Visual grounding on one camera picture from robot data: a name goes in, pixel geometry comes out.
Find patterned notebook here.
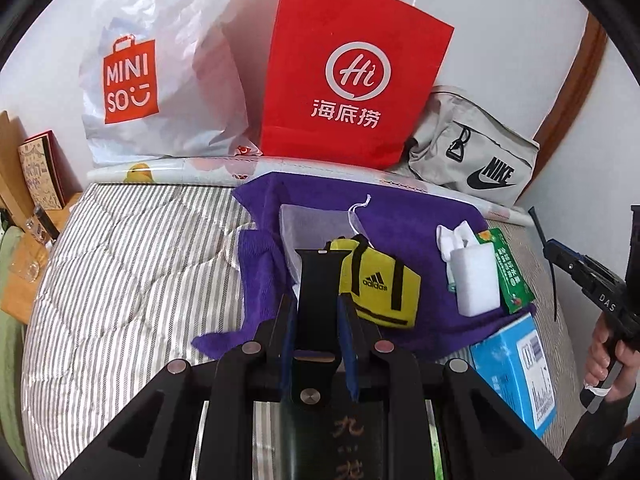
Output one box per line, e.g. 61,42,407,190
17,130,66,210

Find purple towel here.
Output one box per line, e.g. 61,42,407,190
192,172,516,360

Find rolled printed paper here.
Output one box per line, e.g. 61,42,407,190
87,156,534,226

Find person right hand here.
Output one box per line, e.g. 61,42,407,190
583,311,640,403

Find green wet wipes pack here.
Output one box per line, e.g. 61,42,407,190
476,228,535,314

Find white socks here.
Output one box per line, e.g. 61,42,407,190
435,221,478,292

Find yellow Adidas mini bag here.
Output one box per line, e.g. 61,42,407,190
326,235,421,330

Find grey Nike pouch bag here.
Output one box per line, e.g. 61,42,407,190
392,86,539,207

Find brown wooden door frame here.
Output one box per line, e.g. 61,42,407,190
521,13,608,194

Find wooden headboard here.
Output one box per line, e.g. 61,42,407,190
0,112,35,229

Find red paper shopping bag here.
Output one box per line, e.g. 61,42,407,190
260,0,454,169

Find blue white tissue box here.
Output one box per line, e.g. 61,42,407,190
470,314,555,438

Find green bed sheet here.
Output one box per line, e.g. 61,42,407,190
0,226,30,472

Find white sponge block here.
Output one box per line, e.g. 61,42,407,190
450,243,501,318

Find white mesh drawstring pouch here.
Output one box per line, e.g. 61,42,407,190
279,195,371,299

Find wooden nightstand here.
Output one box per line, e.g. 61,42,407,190
0,192,84,326

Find white Miniso plastic bag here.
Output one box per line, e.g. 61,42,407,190
79,0,259,167

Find striped quilted mattress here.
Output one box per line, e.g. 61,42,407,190
19,181,586,480

